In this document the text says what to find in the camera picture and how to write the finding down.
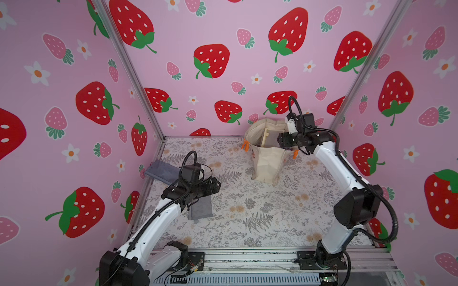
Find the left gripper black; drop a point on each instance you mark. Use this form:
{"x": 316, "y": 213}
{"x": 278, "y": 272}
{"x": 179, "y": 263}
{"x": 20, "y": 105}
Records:
{"x": 214, "y": 188}

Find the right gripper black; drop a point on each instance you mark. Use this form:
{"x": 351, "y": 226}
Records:
{"x": 283, "y": 139}

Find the grey mesh pouch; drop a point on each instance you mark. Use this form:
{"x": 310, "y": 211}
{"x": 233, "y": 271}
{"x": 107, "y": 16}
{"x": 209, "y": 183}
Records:
{"x": 200, "y": 209}
{"x": 163, "y": 172}

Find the beige canvas bag orange handles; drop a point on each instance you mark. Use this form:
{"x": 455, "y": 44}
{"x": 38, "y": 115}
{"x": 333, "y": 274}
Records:
{"x": 268, "y": 162}

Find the yellow-trim pouch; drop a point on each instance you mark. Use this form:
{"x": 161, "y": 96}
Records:
{"x": 269, "y": 138}

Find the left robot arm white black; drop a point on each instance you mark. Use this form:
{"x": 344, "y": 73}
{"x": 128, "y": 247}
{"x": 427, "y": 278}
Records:
{"x": 133, "y": 264}

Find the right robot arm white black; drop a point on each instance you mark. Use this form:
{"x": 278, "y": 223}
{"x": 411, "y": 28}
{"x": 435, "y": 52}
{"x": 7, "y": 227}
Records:
{"x": 360, "y": 201}

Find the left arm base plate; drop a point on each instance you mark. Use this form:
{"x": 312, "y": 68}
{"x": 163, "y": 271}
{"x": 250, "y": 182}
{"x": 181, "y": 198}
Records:
{"x": 192, "y": 260}

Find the aluminium frame rail front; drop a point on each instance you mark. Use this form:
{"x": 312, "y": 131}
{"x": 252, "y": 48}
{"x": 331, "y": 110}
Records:
{"x": 358, "y": 259}

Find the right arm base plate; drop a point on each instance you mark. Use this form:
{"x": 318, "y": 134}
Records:
{"x": 318, "y": 260}

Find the left frame post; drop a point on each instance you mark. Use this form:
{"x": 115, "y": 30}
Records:
{"x": 107, "y": 20}

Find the frame post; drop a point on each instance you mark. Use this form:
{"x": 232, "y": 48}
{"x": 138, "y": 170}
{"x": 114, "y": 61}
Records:
{"x": 107, "y": 20}
{"x": 380, "y": 44}

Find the right frame post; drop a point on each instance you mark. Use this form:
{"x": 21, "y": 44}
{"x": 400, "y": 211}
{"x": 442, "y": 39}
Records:
{"x": 380, "y": 44}

